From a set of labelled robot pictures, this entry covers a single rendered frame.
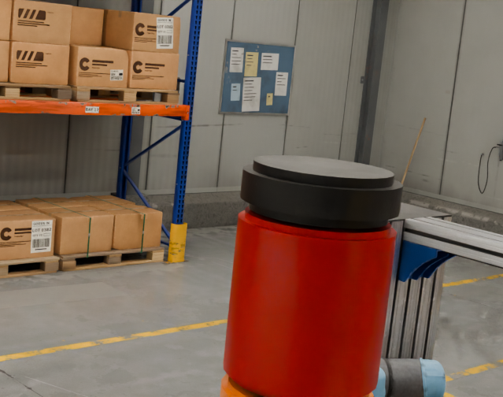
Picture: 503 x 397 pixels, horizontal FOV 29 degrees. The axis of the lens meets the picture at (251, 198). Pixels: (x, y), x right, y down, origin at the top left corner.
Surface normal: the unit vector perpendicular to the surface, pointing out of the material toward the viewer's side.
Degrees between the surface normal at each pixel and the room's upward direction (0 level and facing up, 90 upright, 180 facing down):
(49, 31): 92
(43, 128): 90
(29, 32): 92
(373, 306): 90
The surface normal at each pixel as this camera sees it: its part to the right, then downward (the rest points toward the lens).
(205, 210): 0.68, 0.19
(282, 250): -0.47, 0.10
